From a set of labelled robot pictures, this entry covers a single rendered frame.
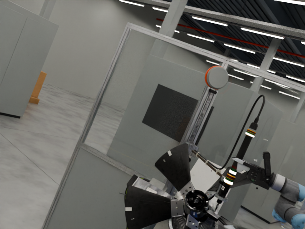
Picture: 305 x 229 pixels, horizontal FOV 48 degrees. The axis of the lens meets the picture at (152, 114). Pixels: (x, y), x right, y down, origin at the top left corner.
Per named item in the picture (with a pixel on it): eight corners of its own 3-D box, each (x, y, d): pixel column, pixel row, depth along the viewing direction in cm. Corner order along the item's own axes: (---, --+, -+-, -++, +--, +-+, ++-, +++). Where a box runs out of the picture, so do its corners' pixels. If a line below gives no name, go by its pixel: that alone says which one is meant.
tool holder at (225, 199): (210, 191, 172) (218, 174, 171) (222, 196, 173) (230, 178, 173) (217, 199, 163) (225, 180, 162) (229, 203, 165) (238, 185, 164)
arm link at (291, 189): (302, 206, 156) (310, 189, 155) (278, 194, 158) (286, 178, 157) (298, 201, 164) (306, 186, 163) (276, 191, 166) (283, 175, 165)
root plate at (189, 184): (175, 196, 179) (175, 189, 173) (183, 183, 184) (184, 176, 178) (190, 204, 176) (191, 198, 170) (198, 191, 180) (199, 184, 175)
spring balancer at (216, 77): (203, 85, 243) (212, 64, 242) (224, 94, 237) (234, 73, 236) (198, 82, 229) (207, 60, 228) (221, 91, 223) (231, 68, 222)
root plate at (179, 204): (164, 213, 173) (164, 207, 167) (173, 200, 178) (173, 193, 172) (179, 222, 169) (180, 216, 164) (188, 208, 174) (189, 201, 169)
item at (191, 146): (181, 151, 232) (186, 139, 231) (189, 154, 233) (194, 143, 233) (185, 155, 222) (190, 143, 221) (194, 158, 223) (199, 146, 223)
